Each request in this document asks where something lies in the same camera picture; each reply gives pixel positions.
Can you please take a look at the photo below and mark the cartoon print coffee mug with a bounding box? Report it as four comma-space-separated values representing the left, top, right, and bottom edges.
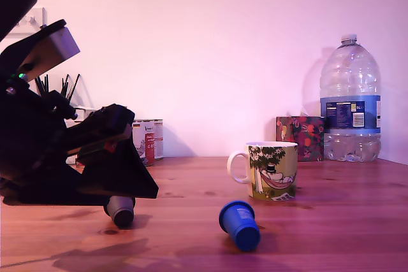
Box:
227, 141, 299, 201

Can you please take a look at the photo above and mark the white can with chicken print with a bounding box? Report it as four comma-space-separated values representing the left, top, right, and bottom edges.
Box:
132, 119, 156, 167

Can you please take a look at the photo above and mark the blue coffee capsule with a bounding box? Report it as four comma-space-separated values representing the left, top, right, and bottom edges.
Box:
219, 200, 261, 252

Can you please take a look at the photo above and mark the grey camera box on bracket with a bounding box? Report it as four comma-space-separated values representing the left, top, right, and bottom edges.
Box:
1, 19, 81, 77

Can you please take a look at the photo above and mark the dark grey coffee capsule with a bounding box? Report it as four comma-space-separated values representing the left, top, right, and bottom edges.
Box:
103, 195, 136, 229

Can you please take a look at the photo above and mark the floral pattern box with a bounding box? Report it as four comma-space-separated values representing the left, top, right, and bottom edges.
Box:
275, 115, 326, 162

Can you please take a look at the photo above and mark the white wall switch plate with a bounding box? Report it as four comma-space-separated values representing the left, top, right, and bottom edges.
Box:
5, 6, 47, 38

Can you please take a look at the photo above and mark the large clear water bottle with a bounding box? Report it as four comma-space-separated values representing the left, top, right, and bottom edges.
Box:
319, 33, 382, 162

